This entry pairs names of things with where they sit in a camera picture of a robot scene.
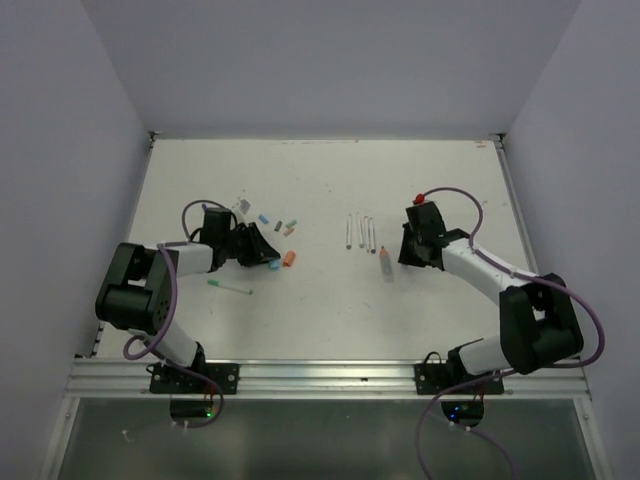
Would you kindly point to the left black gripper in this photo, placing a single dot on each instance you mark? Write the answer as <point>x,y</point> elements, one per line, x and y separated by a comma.
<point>259,249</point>

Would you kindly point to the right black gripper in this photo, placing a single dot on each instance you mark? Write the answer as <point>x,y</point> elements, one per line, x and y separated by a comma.
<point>405,255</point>

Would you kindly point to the orange highlighter cap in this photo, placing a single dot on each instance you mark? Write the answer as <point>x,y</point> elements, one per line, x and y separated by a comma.
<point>289,259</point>

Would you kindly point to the orange highlighter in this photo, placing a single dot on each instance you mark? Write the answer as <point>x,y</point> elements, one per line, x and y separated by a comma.
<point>386,265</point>

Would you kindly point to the blue pen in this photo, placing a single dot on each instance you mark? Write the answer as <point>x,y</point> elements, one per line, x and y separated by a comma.
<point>372,236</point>

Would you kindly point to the teal pen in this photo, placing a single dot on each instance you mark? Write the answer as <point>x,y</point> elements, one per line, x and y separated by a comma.
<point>229,287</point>

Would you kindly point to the green capped pen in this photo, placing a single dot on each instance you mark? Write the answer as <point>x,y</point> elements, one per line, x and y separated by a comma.
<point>361,231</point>

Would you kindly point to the grey capped pen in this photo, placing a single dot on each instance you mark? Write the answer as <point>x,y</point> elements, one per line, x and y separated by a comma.
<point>349,234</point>

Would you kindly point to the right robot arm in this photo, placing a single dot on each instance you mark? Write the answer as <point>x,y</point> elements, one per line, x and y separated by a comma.
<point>538,325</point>

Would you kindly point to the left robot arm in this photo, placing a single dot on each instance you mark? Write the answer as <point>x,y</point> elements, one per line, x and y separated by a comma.
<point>139,293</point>

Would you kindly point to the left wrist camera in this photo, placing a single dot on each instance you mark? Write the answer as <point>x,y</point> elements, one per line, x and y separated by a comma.
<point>241,209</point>

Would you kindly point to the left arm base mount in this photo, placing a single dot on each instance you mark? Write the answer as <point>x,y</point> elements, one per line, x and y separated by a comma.
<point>197,397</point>

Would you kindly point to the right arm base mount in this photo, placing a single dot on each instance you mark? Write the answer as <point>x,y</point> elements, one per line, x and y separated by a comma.
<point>433,375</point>

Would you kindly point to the aluminium rail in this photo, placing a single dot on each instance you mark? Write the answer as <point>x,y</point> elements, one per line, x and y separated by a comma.
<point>308,379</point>

